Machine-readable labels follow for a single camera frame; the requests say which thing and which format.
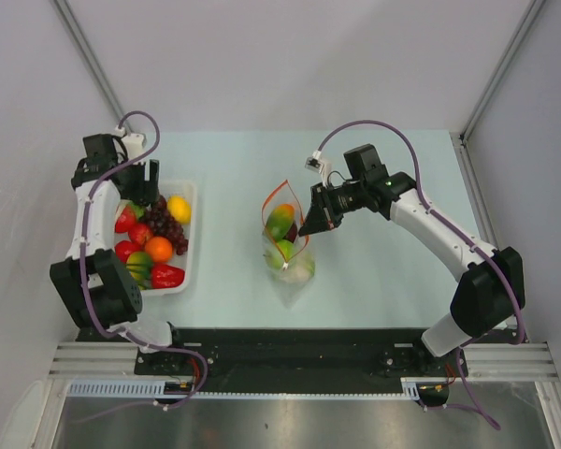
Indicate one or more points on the yellow lemon toy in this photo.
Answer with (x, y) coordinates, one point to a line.
(179, 209)

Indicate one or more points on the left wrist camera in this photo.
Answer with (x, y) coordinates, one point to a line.
(132, 145)

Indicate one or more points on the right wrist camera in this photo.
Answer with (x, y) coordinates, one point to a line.
(320, 165)

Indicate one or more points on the orange fruit toy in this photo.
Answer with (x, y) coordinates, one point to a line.
(159, 249)

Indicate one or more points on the green red mango toy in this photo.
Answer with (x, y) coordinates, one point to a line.
(280, 221)

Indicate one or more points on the purple grapes toy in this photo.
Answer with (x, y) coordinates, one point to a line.
(162, 224)

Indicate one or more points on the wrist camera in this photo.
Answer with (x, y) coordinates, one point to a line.
(132, 145)
(320, 165)

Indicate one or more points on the left aluminium frame post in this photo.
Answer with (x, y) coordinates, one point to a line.
(85, 51)

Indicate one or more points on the clear zip top bag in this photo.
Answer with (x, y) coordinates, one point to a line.
(288, 294)

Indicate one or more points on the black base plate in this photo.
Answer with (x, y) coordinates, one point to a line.
(302, 361)

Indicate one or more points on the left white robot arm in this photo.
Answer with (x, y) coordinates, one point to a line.
(92, 281)

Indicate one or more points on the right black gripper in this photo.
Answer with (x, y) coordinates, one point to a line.
(317, 219)

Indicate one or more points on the white cable duct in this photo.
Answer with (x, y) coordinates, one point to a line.
(156, 390)

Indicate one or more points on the white cauliflower toy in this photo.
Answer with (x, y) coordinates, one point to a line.
(299, 273)

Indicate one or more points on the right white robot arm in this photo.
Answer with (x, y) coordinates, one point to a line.
(491, 285)

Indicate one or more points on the white plastic food tray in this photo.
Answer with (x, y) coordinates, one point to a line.
(123, 247)

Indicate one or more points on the right aluminium frame post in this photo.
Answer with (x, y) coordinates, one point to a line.
(518, 38)

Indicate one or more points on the red bell pepper toy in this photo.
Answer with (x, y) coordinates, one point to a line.
(164, 276)

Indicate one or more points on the green apple toy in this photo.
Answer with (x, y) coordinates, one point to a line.
(277, 255)

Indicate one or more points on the dark red apple toy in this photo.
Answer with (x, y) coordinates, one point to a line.
(292, 233)

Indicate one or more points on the aluminium frame post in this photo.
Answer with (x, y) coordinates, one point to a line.
(85, 51)
(518, 38)

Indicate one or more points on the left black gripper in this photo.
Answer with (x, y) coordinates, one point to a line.
(146, 190)

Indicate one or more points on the red tomato toy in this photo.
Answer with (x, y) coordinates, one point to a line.
(140, 234)
(126, 218)

